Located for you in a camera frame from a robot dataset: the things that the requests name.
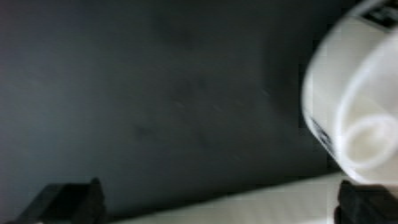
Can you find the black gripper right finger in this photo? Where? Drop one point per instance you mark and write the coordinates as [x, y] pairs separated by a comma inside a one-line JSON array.
[[366, 205]]

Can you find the white front fence rail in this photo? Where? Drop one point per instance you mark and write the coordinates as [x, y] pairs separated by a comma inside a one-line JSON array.
[[295, 203]]

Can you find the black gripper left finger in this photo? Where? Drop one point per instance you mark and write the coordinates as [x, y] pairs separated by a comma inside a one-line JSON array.
[[67, 204]]

